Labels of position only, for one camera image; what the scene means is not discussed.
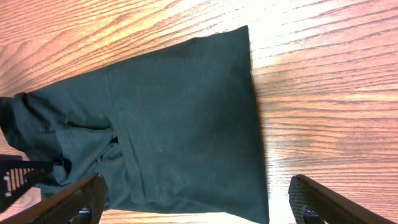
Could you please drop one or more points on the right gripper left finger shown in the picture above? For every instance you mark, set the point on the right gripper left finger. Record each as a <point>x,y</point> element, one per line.
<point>82,203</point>

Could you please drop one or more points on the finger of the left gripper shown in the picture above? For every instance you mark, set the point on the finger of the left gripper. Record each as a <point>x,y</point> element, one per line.
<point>18,176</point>

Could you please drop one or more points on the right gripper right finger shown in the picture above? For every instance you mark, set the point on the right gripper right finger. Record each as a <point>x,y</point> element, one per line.
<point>313,203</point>

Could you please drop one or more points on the black t-shirt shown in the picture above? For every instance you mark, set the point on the black t-shirt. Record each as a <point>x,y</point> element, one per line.
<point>173,131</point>

